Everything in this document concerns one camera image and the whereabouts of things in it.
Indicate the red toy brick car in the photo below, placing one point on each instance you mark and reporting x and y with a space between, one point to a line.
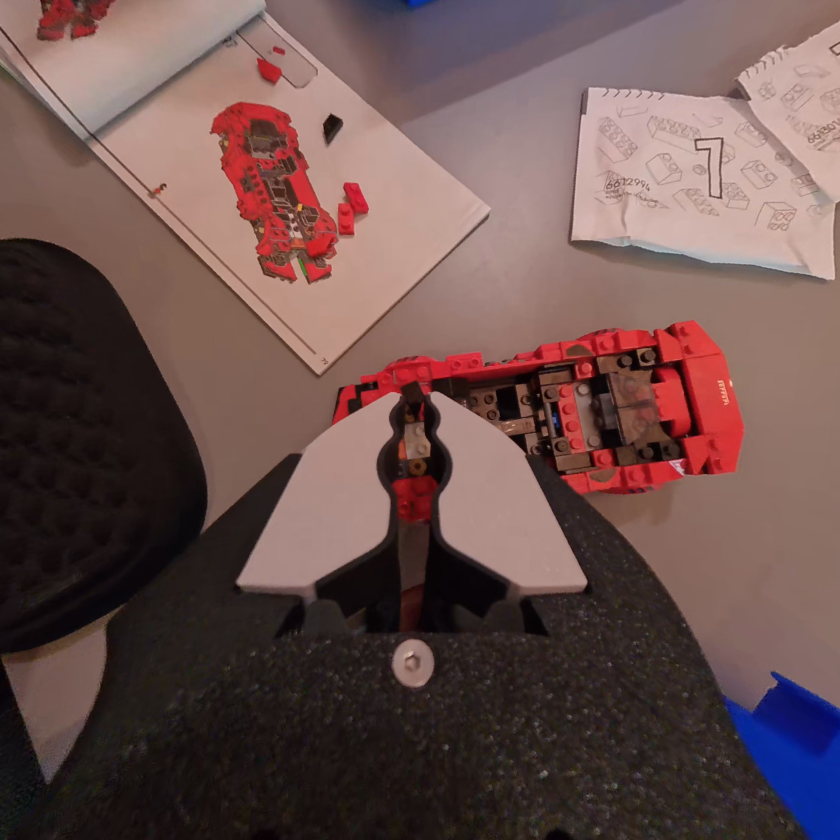
682 394

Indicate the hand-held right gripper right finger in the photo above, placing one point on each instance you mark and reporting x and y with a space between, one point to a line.
499 518

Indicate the black chair armrest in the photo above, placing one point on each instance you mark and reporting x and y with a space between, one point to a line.
85 426

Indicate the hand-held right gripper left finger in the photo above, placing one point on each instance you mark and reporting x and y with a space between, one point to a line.
328 512

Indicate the red sloped toy brick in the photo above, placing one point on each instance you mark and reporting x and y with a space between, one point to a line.
269 69

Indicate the white printed paper bag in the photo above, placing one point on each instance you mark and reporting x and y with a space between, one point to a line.
807 85
656 210

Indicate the brick instruction booklet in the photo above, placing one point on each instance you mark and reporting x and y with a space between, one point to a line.
407 197

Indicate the black sloped toy brick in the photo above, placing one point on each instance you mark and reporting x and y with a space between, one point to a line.
333 127

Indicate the small red toy brick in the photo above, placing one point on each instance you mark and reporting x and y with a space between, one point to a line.
355 195
346 220

